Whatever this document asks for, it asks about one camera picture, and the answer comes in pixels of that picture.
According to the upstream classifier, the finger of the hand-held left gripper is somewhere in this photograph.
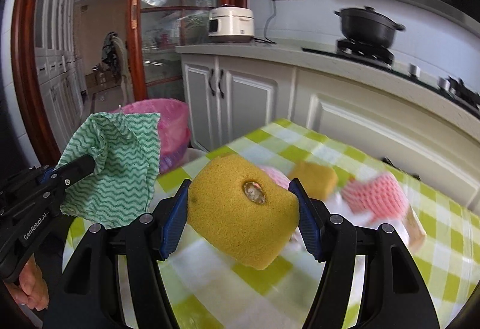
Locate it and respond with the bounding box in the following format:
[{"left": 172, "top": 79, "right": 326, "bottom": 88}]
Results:
[
  {"left": 37, "top": 155, "right": 97, "bottom": 204},
  {"left": 26, "top": 165, "right": 58, "bottom": 187}
]

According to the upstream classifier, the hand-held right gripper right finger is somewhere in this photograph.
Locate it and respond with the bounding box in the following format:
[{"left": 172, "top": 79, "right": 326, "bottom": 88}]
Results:
[{"left": 288, "top": 178, "right": 440, "bottom": 329}]

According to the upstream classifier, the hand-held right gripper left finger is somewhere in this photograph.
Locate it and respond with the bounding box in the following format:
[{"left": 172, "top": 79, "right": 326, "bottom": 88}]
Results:
[{"left": 47, "top": 179, "right": 192, "bottom": 329}]

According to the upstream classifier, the green wavy striped cloth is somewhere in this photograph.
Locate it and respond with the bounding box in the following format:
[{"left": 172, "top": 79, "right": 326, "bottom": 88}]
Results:
[{"left": 56, "top": 112, "right": 163, "bottom": 229}]

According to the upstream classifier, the yellow sponge with hole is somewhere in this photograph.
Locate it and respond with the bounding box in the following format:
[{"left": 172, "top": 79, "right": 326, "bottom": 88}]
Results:
[{"left": 187, "top": 154, "right": 301, "bottom": 271}]

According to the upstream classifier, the pink lined waste bin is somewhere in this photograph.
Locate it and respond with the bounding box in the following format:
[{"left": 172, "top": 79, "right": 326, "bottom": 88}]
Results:
[{"left": 109, "top": 98, "right": 192, "bottom": 176}]

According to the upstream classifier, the person's left hand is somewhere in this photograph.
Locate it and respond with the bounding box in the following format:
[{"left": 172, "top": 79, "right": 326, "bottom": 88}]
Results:
[{"left": 17, "top": 263, "right": 50, "bottom": 311}]

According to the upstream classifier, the small orange sponge block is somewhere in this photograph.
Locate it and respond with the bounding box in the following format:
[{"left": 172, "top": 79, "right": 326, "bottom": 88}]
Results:
[{"left": 289, "top": 161, "right": 339, "bottom": 200}]

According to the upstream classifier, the pink foam fruit net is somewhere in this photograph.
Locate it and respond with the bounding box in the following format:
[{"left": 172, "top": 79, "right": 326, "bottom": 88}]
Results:
[
  {"left": 258, "top": 164, "right": 292, "bottom": 192},
  {"left": 342, "top": 172, "right": 412, "bottom": 222}
]

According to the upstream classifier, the cardboard box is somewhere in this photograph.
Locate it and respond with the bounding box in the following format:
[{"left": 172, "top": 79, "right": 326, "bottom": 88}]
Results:
[{"left": 92, "top": 64, "right": 118, "bottom": 89}]

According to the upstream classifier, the white hallway cabinet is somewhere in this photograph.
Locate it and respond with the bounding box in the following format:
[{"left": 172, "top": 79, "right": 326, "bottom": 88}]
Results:
[{"left": 34, "top": 0, "right": 89, "bottom": 153}]

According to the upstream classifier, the white kitchen cabinet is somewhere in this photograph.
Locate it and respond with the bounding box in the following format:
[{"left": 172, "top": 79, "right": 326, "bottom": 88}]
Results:
[{"left": 175, "top": 40, "right": 480, "bottom": 202}]

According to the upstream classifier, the chair with draped clothes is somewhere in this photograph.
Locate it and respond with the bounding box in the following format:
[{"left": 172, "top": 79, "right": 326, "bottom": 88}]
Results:
[{"left": 99, "top": 31, "right": 133, "bottom": 97}]

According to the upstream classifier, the green checkered tablecloth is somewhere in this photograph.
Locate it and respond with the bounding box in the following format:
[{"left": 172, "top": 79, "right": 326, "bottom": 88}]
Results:
[{"left": 62, "top": 118, "right": 480, "bottom": 329}]

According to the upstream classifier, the black gas stove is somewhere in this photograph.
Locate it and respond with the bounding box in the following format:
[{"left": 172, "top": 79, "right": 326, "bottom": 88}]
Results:
[{"left": 302, "top": 37, "right": 480, "bottom": 109}]

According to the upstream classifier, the black cooking pot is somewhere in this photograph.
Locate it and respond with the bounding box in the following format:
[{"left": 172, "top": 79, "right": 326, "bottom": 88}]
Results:
[{"left": 334, "top": 6, "right": 406, "bottom": 49}]

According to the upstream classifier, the white rice cooker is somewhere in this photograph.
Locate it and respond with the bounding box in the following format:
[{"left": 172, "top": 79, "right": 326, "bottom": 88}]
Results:
[{"left": 208, "top": 5, "right": 256, "bottom": 44}]

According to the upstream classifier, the black horizontal cabinet handle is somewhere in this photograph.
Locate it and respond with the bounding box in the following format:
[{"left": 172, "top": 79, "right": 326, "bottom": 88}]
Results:
[{"left": 382, "top": 157, "right": 422, "bottom": 180}]

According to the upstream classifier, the red wooden door frame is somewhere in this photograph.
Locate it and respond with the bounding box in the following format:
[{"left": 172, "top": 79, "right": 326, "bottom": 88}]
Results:
[{"left": 10, "top": 0, "right": 62, "bottom": 166}]

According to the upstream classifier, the glass door with red frame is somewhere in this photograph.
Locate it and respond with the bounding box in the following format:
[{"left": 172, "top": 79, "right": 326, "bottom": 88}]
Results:
[{"left": 127, "top": 0, "right": 250, "bottom": 101}]

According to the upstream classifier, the black power cable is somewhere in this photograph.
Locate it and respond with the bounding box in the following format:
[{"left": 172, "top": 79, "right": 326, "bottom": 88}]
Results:
[{"left": 254, "top": 0, "right": 279, "bottom": 45}]

